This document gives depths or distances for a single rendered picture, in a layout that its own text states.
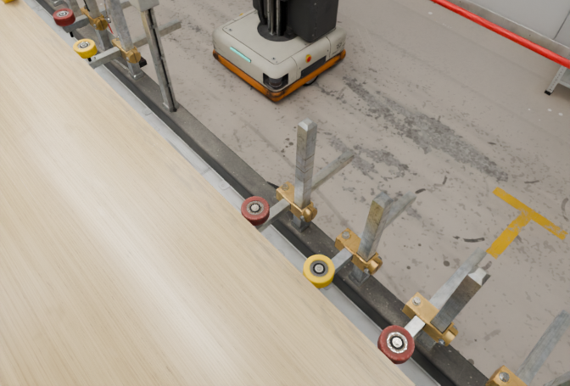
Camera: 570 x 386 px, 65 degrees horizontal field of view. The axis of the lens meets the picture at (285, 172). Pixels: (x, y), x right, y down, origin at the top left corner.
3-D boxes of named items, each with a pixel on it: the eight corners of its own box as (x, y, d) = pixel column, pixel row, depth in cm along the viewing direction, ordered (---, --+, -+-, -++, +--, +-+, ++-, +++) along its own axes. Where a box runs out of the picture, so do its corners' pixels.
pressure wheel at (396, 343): (399, 379, 107) (410, 366, 98) (367, 364, 109) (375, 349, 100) (408, 349, 112) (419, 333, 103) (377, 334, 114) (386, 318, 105)
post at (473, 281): (419, 338, 129) (477, 261, 91) (429, 347, 128) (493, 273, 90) (412, 346, 128) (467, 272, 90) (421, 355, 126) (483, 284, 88)
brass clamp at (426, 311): (414, 297, 122) (418, 289, 118) (456, 334, 115) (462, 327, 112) (399, 312, 119) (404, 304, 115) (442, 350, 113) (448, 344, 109)
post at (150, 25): (173, 102, 180) (147, -2, 145) (180, 108, 178) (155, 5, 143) (163, 107, 178) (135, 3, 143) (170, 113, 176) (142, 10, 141)
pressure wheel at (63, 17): (76, 29, 194) (66, 4, 185) (85, 36, 191) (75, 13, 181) (58, 36, 191) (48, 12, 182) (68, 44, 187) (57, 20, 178)
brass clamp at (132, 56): (126, 44, 188) (123, 34, 184) (143, 59, 182) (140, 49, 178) (113, 51, 185) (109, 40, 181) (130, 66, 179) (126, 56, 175)
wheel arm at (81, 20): (152, -6, 207) (150, -14, 204) (156, -3, 206) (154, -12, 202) (64, 31, 189) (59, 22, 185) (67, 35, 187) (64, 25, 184)
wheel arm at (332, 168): (345, 156, 153) (347, 148, 149) (353, 162, 151) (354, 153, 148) (248, 231, 134) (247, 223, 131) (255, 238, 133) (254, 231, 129)
